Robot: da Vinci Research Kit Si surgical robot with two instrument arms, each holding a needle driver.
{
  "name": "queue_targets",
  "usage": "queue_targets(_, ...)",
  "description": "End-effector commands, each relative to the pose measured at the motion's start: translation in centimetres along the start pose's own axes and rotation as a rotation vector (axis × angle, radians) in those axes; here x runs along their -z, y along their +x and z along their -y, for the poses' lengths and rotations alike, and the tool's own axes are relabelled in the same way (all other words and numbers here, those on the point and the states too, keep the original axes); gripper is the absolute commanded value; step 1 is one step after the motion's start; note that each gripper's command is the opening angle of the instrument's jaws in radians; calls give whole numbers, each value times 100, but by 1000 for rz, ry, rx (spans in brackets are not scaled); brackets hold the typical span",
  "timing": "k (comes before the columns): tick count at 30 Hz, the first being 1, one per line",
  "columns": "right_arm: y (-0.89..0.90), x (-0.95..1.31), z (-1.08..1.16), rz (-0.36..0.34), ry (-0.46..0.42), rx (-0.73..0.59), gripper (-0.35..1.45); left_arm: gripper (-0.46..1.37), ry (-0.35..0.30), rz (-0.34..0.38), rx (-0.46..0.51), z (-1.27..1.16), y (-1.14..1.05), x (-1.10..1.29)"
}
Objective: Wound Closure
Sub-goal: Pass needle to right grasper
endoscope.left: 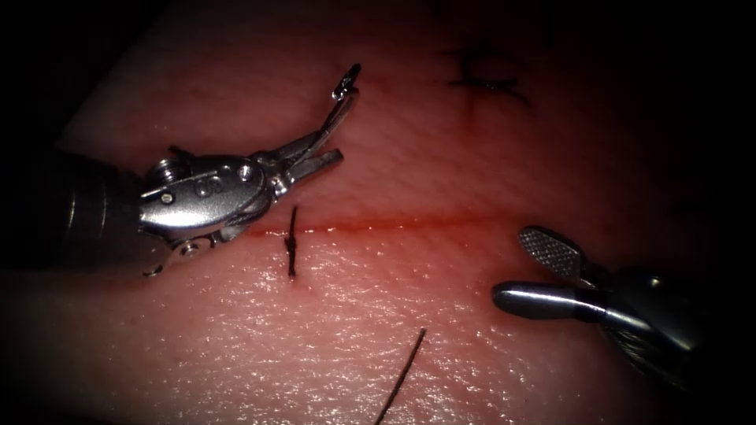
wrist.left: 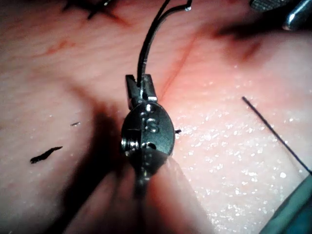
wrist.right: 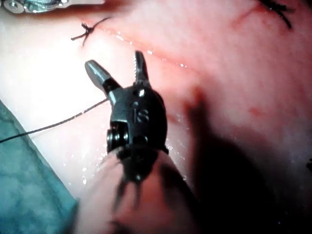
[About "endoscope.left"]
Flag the left arm needle driver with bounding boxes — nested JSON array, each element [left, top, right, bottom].
[[139, 150, 291, 279]]

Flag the left arm needle driver jaw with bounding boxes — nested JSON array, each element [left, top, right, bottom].
[[269, 120, 341, 169], [286, 148, 345, 184]]

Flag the right arm needle driver jaw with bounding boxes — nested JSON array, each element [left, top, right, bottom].
[[517, 225, 587, 283], [491, 280, 602, 324]]

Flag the right arm needle driver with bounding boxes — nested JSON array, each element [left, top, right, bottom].
[[581, 262, 713, 394]]

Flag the curved steel needle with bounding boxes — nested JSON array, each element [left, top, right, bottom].
[[318, 62, 363, 137]]

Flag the black stitching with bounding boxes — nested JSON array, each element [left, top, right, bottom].
[[446, 39, 534, 109], [283, 205, 300, 279]]

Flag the tissue pad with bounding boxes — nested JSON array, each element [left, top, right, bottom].
[[0, 0, 756, 425]]

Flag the black thread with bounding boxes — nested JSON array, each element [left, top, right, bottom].
[[372, 327, 428, 425]]

